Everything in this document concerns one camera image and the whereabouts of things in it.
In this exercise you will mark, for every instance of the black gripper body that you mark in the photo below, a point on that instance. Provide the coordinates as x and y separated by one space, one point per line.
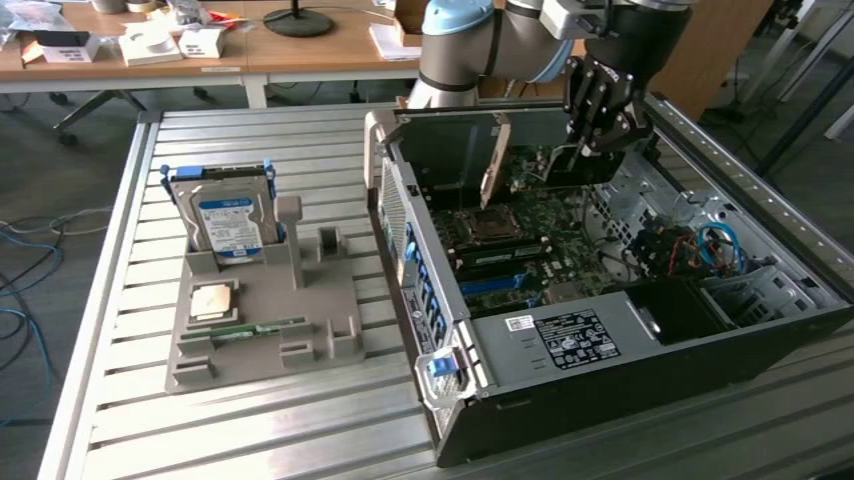
641 40

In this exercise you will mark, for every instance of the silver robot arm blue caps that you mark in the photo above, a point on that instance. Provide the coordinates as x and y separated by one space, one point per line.
454 60

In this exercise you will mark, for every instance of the brown wooden cabinet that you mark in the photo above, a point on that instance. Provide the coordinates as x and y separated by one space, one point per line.
721 50

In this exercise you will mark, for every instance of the metal CPU socket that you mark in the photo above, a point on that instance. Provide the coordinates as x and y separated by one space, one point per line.
488 224

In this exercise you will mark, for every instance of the green motherboard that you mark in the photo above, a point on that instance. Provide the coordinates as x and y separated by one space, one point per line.
588 265

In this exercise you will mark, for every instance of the stack of white papers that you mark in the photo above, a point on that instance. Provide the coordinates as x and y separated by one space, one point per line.
394 45

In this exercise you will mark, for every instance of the brown cardboard box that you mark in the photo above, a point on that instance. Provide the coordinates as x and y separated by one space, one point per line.
408 20

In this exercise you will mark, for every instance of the grey chipset heat sink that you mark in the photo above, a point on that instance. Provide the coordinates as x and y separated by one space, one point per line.
575 294

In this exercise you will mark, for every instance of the blue expansion slot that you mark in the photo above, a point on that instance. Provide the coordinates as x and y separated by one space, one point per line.
494 286

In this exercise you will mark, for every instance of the wooden desk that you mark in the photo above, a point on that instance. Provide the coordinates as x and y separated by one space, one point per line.
321 55
101 70

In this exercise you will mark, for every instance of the metal disk bay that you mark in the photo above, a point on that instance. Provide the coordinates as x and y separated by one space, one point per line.
761 295

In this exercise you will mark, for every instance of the black round lamp base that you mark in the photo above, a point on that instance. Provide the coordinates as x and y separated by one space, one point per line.
297 25

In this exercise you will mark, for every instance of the grey power supply unit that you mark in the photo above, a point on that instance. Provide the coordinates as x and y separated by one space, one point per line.
521 350

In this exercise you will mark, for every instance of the blue case latch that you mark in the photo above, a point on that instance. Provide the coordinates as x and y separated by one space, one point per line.
442 365

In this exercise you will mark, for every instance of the orange packet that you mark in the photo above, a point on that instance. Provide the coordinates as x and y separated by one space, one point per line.
228 17

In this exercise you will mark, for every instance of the open black PC case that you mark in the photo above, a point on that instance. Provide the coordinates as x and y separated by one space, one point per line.
601 400

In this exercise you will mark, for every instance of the small white box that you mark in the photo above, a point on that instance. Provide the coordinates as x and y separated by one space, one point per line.
201 44

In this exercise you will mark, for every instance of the grey printed parts rack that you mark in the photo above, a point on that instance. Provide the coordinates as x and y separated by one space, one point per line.
268 325

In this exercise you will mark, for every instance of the white box with tape roll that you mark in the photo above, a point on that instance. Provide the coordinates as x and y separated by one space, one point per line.
150 47

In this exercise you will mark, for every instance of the green RAM stick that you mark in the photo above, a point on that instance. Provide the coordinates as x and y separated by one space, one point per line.
254 330

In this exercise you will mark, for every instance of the square CPU chip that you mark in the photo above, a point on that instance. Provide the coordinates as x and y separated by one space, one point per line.
213 301

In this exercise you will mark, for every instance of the beige tape roll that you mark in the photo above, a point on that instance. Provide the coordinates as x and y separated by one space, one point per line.
142 6

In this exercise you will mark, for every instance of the grey cup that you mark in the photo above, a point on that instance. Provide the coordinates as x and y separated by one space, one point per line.
109 6

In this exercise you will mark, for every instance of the white labelled box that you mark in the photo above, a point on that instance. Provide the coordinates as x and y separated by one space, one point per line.
70 52

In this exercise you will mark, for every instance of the flat black device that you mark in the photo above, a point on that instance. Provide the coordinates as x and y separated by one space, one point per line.
62 38

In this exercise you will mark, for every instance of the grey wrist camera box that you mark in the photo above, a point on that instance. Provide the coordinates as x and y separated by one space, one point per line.
561 20

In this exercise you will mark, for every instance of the hard disk in blue frame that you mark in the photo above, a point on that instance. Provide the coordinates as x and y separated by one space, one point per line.
228 220

